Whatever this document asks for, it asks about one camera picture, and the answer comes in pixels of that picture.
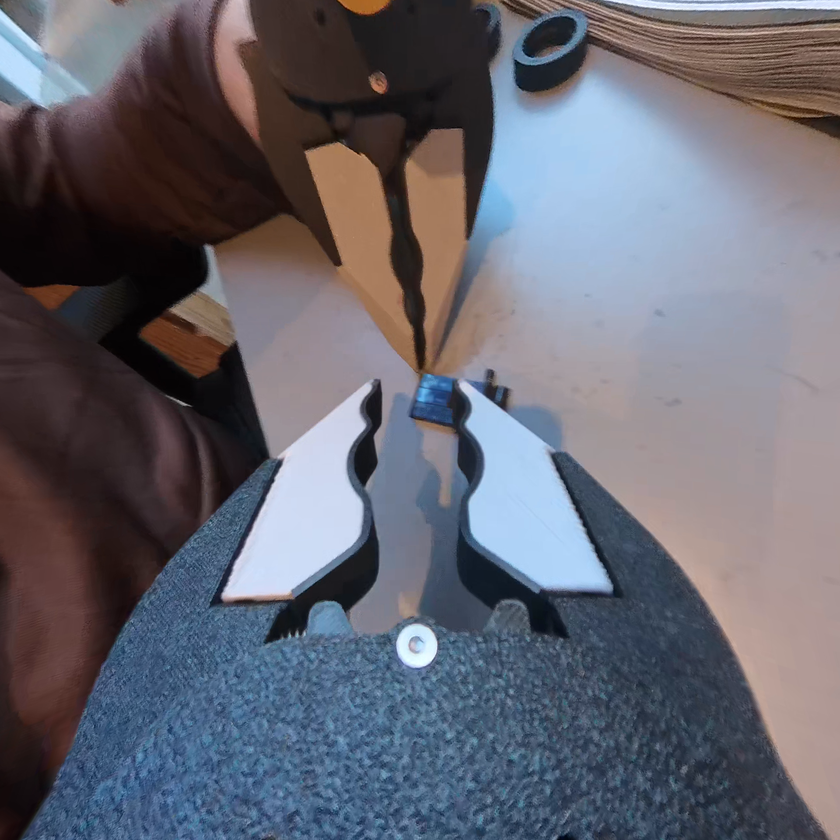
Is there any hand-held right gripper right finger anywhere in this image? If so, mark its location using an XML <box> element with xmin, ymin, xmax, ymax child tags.
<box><xmin>456</xmin><ymin>379</ymin><xmax>614</xmax><ymax>608</ymax></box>

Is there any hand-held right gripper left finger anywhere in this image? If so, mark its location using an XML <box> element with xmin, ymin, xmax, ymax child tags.
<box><xmin>222</xmin><ymin>379</ymin><xmax>383</xmax><ymax>605</ymax></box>

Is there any grey desk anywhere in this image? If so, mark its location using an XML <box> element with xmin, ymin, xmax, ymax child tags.
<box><xmin>213</xmin><ymin>0</ymin><xmax>840</xmax><ymax>840</ymax></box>

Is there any person's brown shirt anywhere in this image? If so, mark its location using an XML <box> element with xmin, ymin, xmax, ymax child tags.
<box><xmin>0</xmin><ymin>276</ymin><xmax>270</xmax><ymax>840</ymax></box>

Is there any thick instruction booklet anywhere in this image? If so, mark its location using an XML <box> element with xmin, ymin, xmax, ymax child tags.
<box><xmin>502</xmin><ymin>0</ymin><xmax>840</xmax><ymax>139</ymax></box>

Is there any black office chair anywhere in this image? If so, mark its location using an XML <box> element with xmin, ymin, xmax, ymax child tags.
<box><xmin>26</xmin><ymin>246</ymin><xmax>270</xmax><ymax>460</ymax></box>

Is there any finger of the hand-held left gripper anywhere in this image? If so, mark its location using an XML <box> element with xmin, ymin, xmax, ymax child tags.
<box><xmin>403</xmin><ymin>126</ymin><xmax>470</xmax><ymax>370</ymax></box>
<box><xmin>307</xmin><ymin>140</ymin><xmax>424</xmax><ymax>370</ymax></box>

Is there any black toy brick assembly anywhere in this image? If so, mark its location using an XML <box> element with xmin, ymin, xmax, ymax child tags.
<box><xmin>410</xmin><ymin>369</ymin><xmax>511</xmax><ymax>431</ymax></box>

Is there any person's left hand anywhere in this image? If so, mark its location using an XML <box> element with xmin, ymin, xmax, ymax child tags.
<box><xmin>217</xmin><ymin>13</ymin><xmax>265</xmax><ymax>155</ymax></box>

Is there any black toy tyre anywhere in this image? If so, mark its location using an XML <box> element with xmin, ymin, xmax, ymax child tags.
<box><xmin>513</xmin><ymin>10</ymin><xmax>588</xmax><ymax>93</ymax></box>
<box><xmin>472</xmin><ymin>3</ymin><xmax>504</xmax><ymax>67</ymax></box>

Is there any person's left forearm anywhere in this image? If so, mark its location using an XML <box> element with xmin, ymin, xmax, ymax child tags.
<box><xmin>0</xmin><ymin>0</ymin><xmax>293</xmax><ymax>290</ymax></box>

